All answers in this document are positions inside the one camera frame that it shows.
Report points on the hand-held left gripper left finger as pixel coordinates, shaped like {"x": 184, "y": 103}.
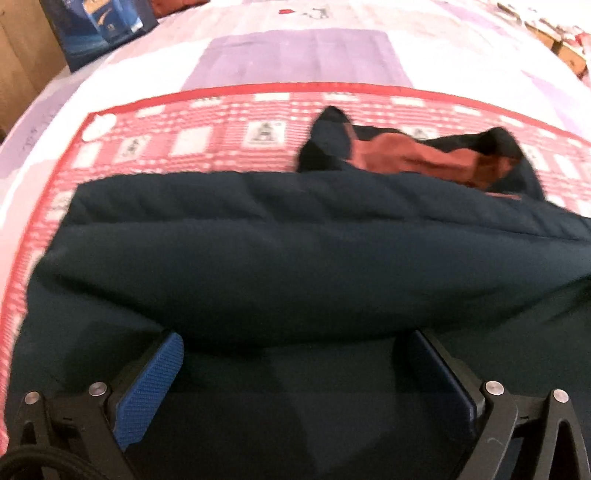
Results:
{"x": 145, "y": 392}

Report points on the wooden bedside cabinet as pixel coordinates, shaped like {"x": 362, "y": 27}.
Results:
{"x": 561, "y": 41}

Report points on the large red quilted cushion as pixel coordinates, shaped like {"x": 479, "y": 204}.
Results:
{"x": 161, "y": 5}

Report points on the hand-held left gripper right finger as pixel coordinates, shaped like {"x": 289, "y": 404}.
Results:
{"x": 445, "y": 392}

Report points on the red checkered mat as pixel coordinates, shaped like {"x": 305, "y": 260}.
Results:
{"x": 194, "y": 134}

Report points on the dark navy jacket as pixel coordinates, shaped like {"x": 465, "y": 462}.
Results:
{"x": 277, "y": 258}

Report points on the purple patchwork bed sheet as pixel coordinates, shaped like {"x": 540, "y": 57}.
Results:
{"x": 300, "y": 55}

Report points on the blue printed gift bag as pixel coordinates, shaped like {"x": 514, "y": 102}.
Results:
{"x": 99, "y": 32}

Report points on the wooden wardrobe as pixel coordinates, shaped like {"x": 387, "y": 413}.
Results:
{"x": 25, "y": 55}

